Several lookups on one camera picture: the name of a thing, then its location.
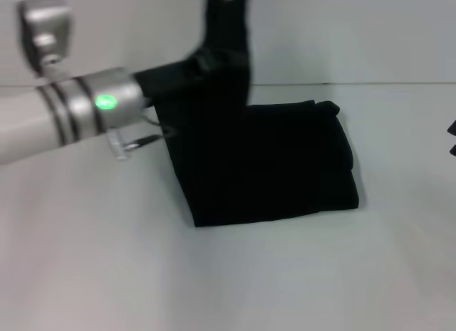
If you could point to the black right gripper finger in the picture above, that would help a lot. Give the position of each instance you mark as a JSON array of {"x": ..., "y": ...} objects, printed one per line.
[
  {"x": 452, "y": 128},
  {"x": 453, "y": 149}
]

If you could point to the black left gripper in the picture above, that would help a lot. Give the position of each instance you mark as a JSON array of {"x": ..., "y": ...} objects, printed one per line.
[{"x": 167, "y": 78}]

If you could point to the black shirt with FREE print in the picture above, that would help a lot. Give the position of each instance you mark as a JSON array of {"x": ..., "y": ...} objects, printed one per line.
[{"x": 256, "y": 160}]

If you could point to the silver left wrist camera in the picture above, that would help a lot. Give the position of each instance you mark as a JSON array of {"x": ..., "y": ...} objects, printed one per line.
[{"x": 44, "y": 35}]

